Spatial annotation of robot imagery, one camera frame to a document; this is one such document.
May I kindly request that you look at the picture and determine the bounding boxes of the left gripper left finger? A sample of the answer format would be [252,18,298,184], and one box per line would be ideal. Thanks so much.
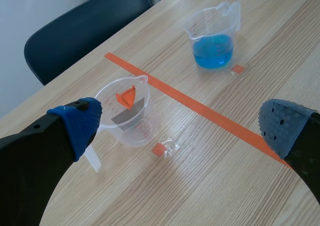
[0,98,104,226]

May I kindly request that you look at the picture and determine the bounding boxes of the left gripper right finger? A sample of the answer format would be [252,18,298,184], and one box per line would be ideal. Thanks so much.
[257,98,320,204]

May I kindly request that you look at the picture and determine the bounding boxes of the empty clear plastic beaker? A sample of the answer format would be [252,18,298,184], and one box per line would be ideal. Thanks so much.
[84,75,160,173]

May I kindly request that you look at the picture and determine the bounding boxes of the clear beaker with blue liquid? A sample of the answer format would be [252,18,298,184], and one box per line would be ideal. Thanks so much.
[184,1,242,69]

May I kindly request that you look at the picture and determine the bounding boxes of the dark blue chair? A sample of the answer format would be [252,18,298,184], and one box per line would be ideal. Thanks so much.
[24,0,153,86]

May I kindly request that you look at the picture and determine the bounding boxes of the grey metal plate orange handle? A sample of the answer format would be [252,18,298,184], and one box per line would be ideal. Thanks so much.
[111,85,146,132]

